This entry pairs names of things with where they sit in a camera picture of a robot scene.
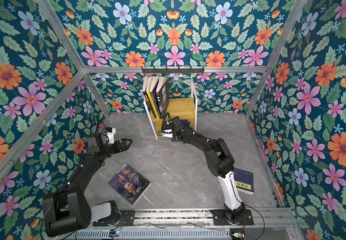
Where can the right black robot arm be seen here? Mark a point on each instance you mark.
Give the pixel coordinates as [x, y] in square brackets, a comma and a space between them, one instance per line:
[220, 163]

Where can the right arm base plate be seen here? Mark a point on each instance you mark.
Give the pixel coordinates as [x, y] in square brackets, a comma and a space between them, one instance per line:
[220, 218]

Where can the navy book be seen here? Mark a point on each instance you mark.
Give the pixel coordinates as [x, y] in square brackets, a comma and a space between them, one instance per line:
[244, 181]
[188, 124]

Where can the black book leaning on shelf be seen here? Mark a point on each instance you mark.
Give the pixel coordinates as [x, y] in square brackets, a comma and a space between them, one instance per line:
[145, 81]

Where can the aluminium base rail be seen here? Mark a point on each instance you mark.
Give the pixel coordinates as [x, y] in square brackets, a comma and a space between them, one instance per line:
[264, 218]

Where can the yellow cartoon cover book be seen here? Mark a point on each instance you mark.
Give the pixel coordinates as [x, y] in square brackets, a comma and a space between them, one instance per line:
[148, 85]

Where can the white wooden two-tier shelf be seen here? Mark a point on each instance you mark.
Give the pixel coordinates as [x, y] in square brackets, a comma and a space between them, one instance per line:
[184, 108]

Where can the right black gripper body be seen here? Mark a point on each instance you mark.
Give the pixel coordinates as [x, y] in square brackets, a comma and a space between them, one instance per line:
[174, 139]

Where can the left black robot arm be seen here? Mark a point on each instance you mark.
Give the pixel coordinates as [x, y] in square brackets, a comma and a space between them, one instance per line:
[67, 209]

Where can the black hook rail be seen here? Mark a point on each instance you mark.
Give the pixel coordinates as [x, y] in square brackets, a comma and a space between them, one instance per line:
[171, 70]

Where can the black book white characters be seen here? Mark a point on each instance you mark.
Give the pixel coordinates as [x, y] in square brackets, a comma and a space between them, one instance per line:
[162, 93]

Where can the dark portrait book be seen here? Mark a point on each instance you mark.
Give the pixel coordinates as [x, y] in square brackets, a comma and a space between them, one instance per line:
[155, 99]
[128, 183]

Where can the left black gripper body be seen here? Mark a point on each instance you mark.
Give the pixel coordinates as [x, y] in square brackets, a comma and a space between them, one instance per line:
[113, 148]

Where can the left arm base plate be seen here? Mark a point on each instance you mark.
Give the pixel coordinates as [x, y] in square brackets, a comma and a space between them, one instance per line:
[125, 218]

